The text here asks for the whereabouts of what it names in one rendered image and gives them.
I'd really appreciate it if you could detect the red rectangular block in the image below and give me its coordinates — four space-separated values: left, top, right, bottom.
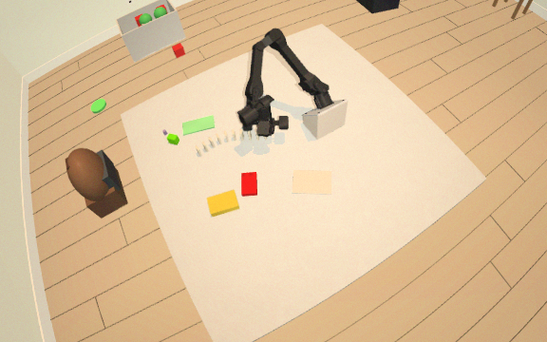
241 172 257 197

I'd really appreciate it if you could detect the small green block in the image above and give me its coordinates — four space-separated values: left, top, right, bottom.
167 134 180 145

